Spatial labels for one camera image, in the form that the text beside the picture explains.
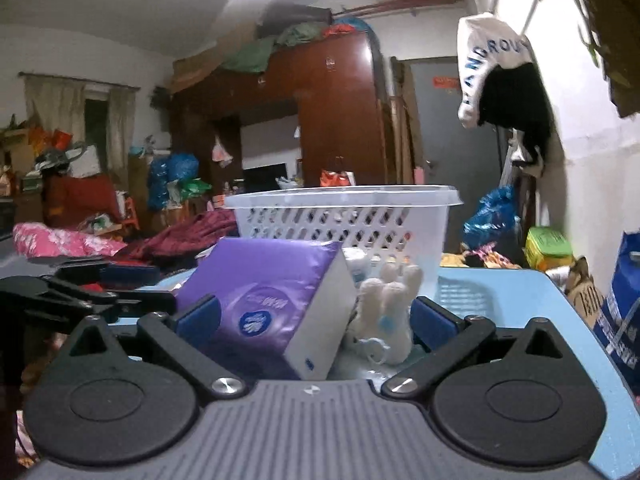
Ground purple tissue pack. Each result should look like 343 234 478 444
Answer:
177 237 357 382

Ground white knitted glove toy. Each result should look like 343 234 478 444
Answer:
343 262 423 365

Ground pink floral pillow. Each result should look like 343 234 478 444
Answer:
12 222 126 258

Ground maroon blanket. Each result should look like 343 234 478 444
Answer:
113 209 238 266

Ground blue plastic bags pile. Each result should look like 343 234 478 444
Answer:
146 153 200 210

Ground blue plastic bag right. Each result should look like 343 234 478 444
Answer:
462 185 522 249

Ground white plastic basket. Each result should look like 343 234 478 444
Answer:
224 185 462 296

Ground green yellow bag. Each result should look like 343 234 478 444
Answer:
524 226 574 272

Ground blue white sack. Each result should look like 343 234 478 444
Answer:
593 232 640 396

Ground beige curtain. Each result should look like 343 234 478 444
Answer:
21 73 138 186

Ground grey door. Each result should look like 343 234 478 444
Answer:
407 58 501 252

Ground orange white hanging bag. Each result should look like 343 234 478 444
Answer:
320 170 356 188

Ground black hanging garment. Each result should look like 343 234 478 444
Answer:
478 63 552 166

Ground green cloth on wardrobe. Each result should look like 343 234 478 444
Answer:
220 22 329 74

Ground dark red wooden wardrobe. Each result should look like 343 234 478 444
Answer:
169 30 397 190

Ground white bag blue letters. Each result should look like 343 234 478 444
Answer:
457 12 533 128

